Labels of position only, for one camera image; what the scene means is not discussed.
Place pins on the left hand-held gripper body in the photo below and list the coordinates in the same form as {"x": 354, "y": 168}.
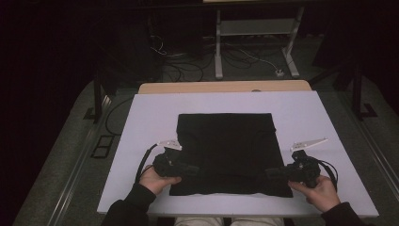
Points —
{"x": 169, "y": 166}

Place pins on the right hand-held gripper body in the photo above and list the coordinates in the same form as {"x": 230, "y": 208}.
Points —
{"x": 306, "y": 171}

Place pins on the black tank top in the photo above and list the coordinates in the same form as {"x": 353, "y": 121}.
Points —
{"x": 229, "y": 150}

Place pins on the person's left hand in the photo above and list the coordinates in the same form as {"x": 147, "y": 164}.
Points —
{"x": 155, "y": 183}

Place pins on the person's right hand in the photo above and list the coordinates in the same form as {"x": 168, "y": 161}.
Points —
{"x": 323, "y": 194}

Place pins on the white board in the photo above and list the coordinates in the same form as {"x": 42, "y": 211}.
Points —
{"x": 150, "y": 125}

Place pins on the wooden table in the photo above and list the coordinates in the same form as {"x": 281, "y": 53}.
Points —
{"x": 175, "y": 87}

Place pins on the black metal stand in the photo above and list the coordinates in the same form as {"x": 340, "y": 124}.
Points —
{"x": 357, "y": 94}
{"x": 98, "y": 100}

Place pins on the grey metal stand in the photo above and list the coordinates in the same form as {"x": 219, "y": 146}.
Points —
{"x": 257, "y": 26}

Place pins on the metal floor rail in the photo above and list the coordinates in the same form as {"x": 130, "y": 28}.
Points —
{"x": 78, "y": 175}
{"x": 376, "y": 150}

